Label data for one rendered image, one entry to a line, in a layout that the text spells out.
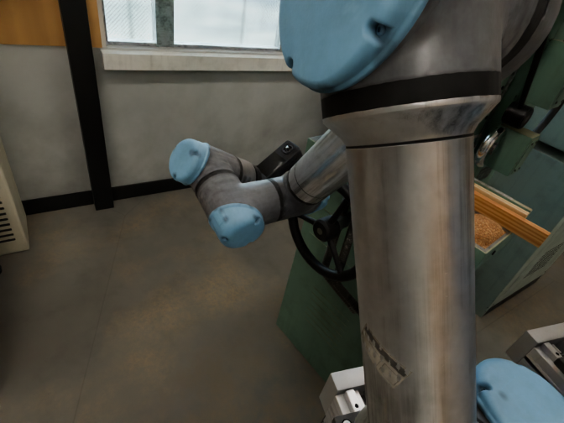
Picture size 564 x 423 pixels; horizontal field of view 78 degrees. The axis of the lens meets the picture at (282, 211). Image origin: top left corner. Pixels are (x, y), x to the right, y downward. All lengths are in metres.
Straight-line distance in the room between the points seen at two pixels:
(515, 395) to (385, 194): 0.28
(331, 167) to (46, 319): 1.49
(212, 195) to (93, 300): 1.31
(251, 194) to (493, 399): 0.39
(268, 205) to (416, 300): 0.35
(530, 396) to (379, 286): 0.25
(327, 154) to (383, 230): 0.25
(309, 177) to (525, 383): 0.35
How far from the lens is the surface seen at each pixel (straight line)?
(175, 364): 1.56
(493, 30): 0.25
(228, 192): 0.54
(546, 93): 1.16
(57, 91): 2.01
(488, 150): 1.11
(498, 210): 1.04
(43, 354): 1.69
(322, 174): 0.50
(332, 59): 0.22
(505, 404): 0.44
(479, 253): 0.92
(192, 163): 0.57
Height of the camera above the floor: 1.36
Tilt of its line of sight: 36 degrees down
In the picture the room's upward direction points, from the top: 12 degrees clockwise
